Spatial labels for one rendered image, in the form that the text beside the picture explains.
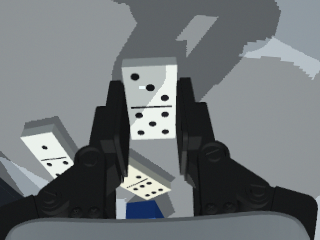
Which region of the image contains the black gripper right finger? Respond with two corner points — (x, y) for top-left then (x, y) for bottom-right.
(175, 77), (318, 240)

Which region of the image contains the cream domino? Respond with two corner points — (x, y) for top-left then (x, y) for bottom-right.
(120, 156), (171, 200)

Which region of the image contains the dark grey bin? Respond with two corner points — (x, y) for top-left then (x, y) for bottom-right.
(0, 178), (24, 207)

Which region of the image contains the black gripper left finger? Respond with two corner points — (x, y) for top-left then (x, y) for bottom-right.
(0, 80), (130, 240)

